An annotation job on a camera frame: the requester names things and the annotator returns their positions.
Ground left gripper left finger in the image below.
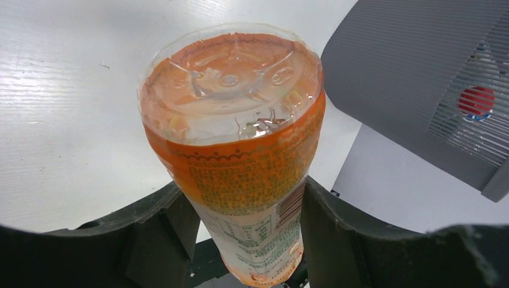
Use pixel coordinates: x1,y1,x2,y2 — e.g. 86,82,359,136
1,183,200,287

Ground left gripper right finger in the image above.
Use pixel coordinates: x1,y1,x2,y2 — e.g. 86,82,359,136
301,178,508,287

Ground orange drink bottle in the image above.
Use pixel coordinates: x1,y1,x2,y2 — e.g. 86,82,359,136
138,23,327,287

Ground red cap red label bottle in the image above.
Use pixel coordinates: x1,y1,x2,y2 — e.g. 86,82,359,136
457,86,495,122

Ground grey mesh waste bin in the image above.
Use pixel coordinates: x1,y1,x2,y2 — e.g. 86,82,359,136
322,1,508,202

